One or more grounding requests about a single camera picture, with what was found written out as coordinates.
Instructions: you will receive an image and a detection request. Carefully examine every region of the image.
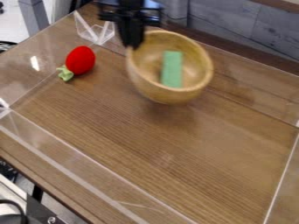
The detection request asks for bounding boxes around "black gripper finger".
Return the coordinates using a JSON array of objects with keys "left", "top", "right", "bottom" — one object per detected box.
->
[
  {"left": 116, "top": 20, "right": 131, "bottom": 47},
  {"left": 131, "top": 20, "right": 145, "bottom": 49}
]

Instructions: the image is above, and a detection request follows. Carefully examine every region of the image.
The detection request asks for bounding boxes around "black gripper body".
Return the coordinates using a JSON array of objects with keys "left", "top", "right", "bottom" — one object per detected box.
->
[{"left": 97, "top": 0, "right": 164, "bottom": 25}]

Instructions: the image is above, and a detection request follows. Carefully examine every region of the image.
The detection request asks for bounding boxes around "red plush strawberry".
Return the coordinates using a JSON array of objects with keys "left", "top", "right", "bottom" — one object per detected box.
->
[{"left": 56, "top": 45, "right": 96, "bottom": 81}]

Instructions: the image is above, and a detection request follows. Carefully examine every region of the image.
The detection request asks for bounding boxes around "wooden bowl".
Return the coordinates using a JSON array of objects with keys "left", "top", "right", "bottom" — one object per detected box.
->
[{"left": 125, "top": 30, "right": 213, "bottom": 104}]

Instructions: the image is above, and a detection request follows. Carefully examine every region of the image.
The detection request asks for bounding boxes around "green rectangular block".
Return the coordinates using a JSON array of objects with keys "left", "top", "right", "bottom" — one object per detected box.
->
[{"left": 160, "top": 51, "right": 183, "bottom": 88}]

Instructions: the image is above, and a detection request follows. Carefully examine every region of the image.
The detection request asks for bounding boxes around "clear acrylic corner bracket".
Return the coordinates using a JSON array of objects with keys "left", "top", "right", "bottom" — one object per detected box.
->
[{"left": 73, "top": 10, "right": 114, "bottom": 46}]

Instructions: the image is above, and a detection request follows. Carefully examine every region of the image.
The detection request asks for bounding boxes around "grey post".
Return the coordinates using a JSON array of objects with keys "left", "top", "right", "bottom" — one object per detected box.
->
[{"left": 17, "top": 0, "right": 49, "bottom": 36}]

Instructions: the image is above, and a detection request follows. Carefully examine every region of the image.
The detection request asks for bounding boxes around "clear acrylic tray wall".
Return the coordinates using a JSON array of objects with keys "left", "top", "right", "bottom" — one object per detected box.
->
[{"left": 0, "top": 14, "right": 299, "bottom": 224}]

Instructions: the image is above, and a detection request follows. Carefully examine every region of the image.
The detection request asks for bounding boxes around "black cable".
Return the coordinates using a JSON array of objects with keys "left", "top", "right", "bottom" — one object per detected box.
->
[{"left": 0, "top": 199, "right": 30, "bottom": 224}]

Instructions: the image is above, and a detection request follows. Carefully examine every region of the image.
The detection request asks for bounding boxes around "black metal table bracket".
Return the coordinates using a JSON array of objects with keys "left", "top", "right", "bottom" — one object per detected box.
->
[{"left": 25, "top": 196, "right": 66, "bottom": 224}]

